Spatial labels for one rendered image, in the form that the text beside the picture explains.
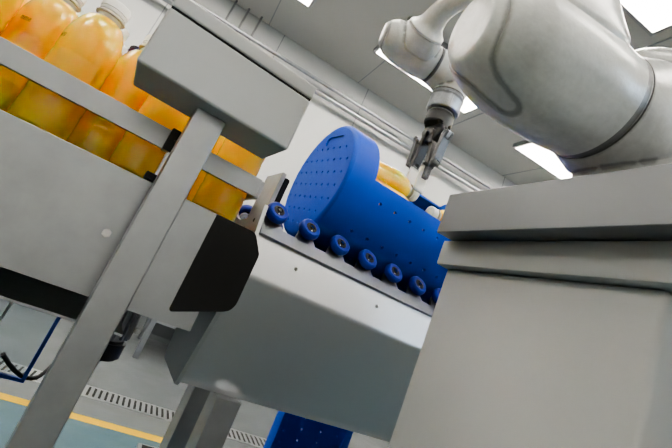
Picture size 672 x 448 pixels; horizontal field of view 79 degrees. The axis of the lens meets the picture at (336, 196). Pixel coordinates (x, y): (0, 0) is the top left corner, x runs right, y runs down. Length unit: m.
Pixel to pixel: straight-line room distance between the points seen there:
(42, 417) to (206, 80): 0.40
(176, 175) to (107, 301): 0.16
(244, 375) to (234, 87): 0.52
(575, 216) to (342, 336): 0.52
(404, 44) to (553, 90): 0.64
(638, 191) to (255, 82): 0.42
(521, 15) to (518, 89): 0.08
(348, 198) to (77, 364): 0.51
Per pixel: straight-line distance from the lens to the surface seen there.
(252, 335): 0.79
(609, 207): 0.46
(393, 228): 0.88
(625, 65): 0.59
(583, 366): 0.46
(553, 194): 0.51
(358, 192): 0.82
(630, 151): 0.62
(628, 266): 0.46
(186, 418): 0.98
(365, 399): 0.96
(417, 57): 1.14
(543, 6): 0.54
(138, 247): 0.53
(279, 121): 0.54
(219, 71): 0.54
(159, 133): 0.64
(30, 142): 0.62
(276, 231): 0.77
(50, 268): 0.61
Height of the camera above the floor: 0.83
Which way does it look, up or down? 15 degrees up
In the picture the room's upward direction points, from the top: 23 degrees clockwise
